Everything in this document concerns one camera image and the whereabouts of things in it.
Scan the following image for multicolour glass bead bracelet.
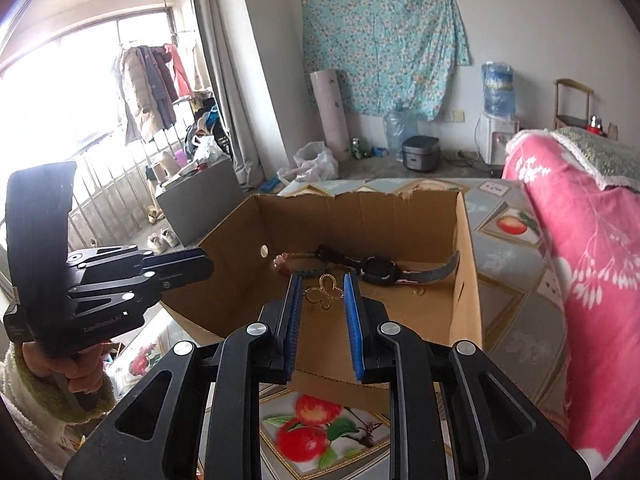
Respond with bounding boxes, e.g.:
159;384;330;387
271;250;327;281

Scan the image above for pink strap smart watch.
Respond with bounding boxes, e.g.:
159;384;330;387
314;245;460;286

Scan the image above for left hand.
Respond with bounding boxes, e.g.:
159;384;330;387
22;342;104;393

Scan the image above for white shoes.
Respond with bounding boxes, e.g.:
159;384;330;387
146;228;180;255

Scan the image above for grey cabinet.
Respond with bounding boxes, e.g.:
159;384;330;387
157;156;246;247

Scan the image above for fruit pattern tablecloth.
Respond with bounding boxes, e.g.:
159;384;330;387
106;176;572;480

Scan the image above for brown cardboard box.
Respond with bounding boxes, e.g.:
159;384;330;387
159;188;484;403

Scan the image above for white plastic bag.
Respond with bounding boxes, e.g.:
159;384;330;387
277;141;338;184

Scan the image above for pink floral blanket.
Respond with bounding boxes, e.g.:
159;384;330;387
503;130;639;476

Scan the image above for pink rolled mat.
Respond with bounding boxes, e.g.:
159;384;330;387
310;70;350;162

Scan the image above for rice cooker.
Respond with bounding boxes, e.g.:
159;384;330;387
401;136;440;172

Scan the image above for grey curtain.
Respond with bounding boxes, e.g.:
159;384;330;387
191;0;265;188

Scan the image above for white water dispenser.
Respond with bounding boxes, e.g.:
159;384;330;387
474;113;520;166

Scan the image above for empty water jug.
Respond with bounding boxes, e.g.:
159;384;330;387
383;108;418;162

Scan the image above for water dispenser bottle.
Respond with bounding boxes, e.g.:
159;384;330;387
482;62;516;118

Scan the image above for floral teal wall cloth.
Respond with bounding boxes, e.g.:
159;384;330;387
302;0;472;120

